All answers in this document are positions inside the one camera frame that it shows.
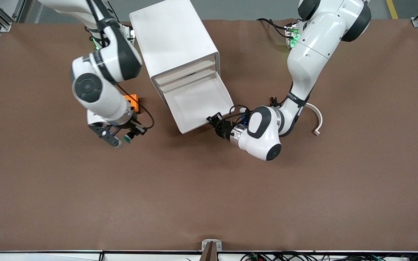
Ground white plastic drawer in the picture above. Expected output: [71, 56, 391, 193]
[162, 74, 235, 134]
[155, 60, 217, 86]
[158, 69, 217, 92]

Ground white drawer cabinet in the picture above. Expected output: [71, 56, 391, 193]
[129, 0, 221, 109]

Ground orange box with hole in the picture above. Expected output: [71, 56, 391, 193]
[124, 94, 141, 115]

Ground brown table mat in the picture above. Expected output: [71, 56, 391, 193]
[0, 18, 418, 253]

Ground base connector box green light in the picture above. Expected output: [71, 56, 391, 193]
[120, 23, 135, 46]
[285, 22, 302, 49]

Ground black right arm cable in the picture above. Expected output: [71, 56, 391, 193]
[116, 84, 155, 130]

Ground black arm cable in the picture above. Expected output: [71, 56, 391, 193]
[229, 105, 252, 124]
[116, 84, 155, 130]

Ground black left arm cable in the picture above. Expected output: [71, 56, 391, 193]
[229, 105, 252, 124]

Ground white curved bracket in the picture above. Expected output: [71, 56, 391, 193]
[304, 103, 323, 136]

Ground black base cable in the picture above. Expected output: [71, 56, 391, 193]
[256, 17, 293, 38]

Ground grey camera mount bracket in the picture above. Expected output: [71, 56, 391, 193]
[199, 239, 222, 261]

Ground white table edge rail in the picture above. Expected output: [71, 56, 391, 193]
[0, 250, 418, 261]

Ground black cable bundle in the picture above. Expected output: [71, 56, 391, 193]
[241, 252, 418, 261]

